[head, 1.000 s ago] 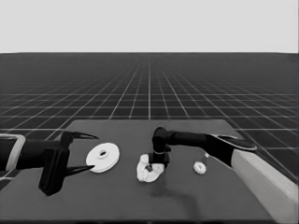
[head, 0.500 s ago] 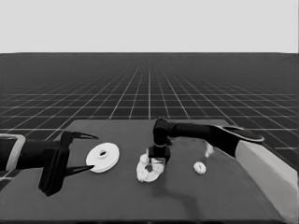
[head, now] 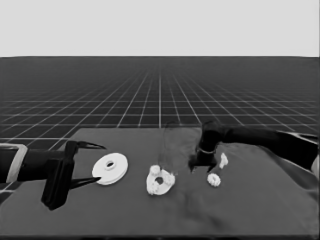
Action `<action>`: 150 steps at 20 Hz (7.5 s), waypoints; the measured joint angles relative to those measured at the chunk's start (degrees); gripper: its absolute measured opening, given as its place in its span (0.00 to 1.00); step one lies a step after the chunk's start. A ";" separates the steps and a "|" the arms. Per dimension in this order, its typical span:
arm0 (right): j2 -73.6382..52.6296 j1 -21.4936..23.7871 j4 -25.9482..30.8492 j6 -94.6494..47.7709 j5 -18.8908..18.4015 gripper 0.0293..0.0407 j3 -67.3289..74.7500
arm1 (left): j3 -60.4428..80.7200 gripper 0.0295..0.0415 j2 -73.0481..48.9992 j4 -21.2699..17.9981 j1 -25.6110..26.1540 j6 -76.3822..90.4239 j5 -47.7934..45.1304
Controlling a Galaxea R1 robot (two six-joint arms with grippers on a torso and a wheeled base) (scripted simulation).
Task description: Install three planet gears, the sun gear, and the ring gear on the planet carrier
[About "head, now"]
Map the large thick white disc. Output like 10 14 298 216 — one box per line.
91 152 129 186

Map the small white T-shaped piece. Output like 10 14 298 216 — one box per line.
218 152 230 170

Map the white round carrier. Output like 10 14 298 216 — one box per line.
145 164 176 196

